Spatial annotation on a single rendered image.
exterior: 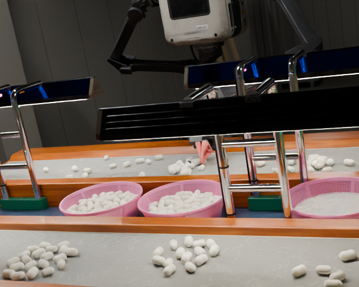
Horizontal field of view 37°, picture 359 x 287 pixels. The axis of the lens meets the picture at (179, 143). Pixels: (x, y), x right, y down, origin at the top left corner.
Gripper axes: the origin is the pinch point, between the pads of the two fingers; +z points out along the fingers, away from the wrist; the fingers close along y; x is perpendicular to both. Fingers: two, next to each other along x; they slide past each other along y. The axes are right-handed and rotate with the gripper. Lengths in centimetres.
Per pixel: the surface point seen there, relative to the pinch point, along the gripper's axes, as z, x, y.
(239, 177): 14.3, -11.9, 18.7
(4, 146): -59, 58, -158
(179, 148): -13.8, 10.7, -15.2
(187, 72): -15.4, -30.7, 4.1
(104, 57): -184, 121, -155
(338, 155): -2.8, 6.4, 46.3
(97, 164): -5.4, 5.2, -47.7
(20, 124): 0, -33, -56
